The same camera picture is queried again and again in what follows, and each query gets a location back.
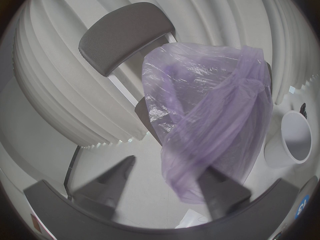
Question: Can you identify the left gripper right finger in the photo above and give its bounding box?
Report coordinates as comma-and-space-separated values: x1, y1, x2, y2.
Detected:
196, 164, 252, 221

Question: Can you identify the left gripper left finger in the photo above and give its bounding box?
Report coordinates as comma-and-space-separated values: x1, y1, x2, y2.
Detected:
72, 155, 137, 218

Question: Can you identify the purple plastic bag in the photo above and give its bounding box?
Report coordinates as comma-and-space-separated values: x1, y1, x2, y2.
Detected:
142, 42, 273, 204

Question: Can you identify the white trash bin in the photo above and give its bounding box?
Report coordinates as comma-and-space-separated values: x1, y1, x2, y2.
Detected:
264, 110, 313, 169

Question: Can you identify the white curtain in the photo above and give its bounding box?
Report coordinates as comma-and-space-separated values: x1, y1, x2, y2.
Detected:
11, 0, 313, 148

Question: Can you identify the grey padded white chair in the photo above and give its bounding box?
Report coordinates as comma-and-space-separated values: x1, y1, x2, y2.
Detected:
78, 2, 272, 147

